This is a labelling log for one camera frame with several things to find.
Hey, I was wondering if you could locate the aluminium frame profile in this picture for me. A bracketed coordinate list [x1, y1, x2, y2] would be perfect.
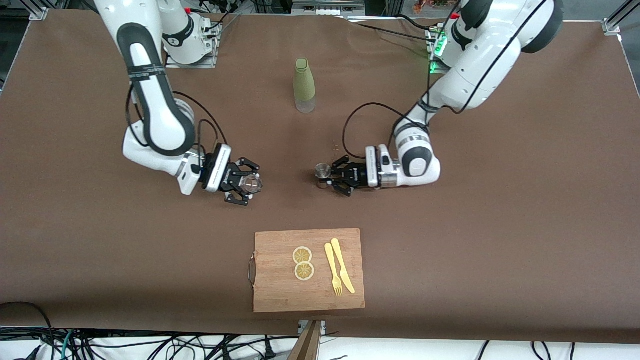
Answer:
[20, 0, 49, 22]
[602, 0, 640, 37]

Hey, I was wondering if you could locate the wooden cutting board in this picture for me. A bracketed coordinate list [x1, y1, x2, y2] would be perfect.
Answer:
[248, 228, 366, 314]

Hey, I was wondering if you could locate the yellow plastic fork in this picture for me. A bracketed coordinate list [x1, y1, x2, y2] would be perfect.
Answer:
[324, 242, 344, 297]

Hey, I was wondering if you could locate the grey power strip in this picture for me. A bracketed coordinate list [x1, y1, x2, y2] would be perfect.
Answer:
[291, 0, 367, 17]

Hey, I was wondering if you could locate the black table cable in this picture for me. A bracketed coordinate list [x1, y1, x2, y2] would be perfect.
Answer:
[345, 18, 443, 46]
[396, 14, 443, 33]

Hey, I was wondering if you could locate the metal measuring jigger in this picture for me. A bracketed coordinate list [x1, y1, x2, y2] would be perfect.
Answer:
[314, 162, 334, 190]

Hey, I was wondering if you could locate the yellow plastic knife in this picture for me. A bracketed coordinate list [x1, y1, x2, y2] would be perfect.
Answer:
[330, 238, 356, 295]

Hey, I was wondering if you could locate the green sleeved glass bottle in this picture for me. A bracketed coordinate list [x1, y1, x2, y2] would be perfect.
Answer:
[293, 58, 317, 114]

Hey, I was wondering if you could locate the metal post bracket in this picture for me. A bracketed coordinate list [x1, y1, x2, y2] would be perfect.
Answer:
[298, 320, 327, 336]

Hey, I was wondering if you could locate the thick black floor cable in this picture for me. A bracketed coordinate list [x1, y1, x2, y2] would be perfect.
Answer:
[0, 301, 56, 360]

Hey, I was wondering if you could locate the orange red background object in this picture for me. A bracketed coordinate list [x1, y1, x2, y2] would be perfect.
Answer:
[413, 0, 458, 14]

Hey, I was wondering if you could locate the brown table cover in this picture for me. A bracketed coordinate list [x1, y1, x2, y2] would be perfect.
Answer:
[0, 9, 640, 346]

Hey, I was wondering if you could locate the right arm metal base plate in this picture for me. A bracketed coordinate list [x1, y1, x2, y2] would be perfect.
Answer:
[165, 22, 221, 69]

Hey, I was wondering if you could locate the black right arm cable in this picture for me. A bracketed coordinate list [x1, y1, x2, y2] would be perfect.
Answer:
[125, 82, 229, 151]

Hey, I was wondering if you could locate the clear glass shaker cup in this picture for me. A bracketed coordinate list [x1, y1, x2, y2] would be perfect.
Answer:
[240, 173, 264, 196]

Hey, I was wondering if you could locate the wooden post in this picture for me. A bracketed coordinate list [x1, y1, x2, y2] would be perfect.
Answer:
[287, 320, 323, 360]

